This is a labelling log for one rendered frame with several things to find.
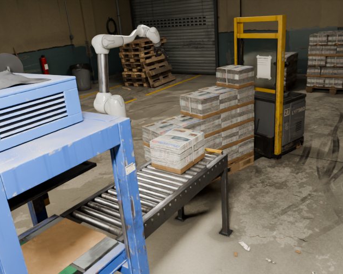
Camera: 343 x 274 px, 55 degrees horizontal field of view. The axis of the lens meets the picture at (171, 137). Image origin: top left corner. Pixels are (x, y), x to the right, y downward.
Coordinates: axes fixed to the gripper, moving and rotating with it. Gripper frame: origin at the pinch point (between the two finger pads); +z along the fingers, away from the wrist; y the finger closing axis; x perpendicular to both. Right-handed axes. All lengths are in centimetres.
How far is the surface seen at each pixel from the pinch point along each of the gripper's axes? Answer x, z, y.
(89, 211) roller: -172, -72, 101
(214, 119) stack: -13, 54, 73
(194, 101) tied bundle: -16, 31, 51
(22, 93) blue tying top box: -151, -185, 115
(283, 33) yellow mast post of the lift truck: 115, 29, 86
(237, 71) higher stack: 48, 38, 66
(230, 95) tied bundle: 21, 49, 72
